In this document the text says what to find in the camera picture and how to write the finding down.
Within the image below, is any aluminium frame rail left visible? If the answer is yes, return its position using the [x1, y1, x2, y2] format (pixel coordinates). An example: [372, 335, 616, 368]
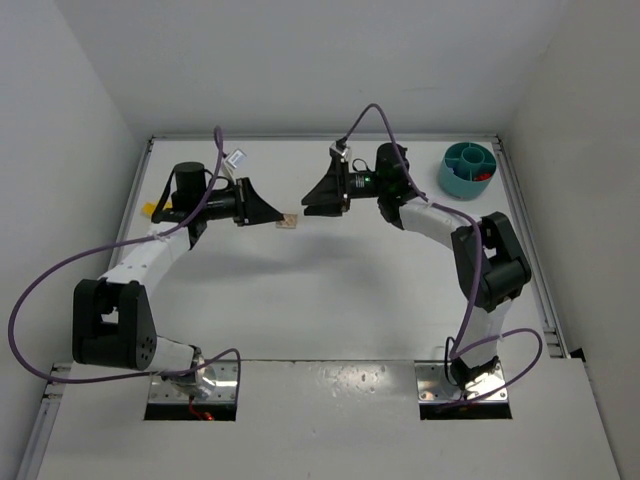
[16, 381, 65, 480]

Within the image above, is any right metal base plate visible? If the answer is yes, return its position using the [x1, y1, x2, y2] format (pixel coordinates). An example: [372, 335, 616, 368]
[415, 362, 509, 405]

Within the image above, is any white lego brick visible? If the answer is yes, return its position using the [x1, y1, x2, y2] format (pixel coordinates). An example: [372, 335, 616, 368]
[275, 214, 298, 229]

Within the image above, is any teal divided round container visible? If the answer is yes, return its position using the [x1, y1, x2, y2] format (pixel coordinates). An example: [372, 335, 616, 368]
[438, 142, 497, 200]

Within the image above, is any purple cable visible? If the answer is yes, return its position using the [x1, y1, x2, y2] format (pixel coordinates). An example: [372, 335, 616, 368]
[7, 124, 243, 385]
[337, 103, 544, 404]

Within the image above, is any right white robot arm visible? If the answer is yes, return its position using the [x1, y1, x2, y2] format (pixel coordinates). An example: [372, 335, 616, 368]
[302, 141, 531, 388]

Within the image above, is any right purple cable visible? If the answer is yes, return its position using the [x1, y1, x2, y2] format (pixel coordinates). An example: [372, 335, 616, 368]
[337, 103, 544, 404]

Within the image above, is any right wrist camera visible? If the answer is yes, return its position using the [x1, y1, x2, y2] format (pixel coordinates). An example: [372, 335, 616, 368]
[329, 140, 351, 163]

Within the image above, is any red wire under left base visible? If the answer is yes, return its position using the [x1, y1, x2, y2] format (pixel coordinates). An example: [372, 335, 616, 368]
[188, 398, 216, 420]

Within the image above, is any yellow lego plate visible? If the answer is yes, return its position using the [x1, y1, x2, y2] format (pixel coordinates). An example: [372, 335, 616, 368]
[141, 202, 156, 218]

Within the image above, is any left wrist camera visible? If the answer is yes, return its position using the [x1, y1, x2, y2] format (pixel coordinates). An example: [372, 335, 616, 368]
[223, 148, 247, 176]

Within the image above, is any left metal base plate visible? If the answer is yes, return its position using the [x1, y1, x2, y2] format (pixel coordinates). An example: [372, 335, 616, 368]
[147, 361, 238, 406]

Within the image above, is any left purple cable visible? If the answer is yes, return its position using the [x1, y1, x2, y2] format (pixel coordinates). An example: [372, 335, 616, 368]
[7, 124, 243, 385]

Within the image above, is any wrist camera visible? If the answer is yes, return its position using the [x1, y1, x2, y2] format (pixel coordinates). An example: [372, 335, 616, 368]
[223, 148, 247, 176]
[329, 140, 351, 163]

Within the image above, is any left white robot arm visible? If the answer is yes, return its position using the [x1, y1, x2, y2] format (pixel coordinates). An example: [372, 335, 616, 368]
[72, 162, 284, 383]

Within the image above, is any metal base plate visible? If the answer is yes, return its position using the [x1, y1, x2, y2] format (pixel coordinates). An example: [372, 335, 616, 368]
[147, 361, 238, 406]
[415, 362, 509, 405]

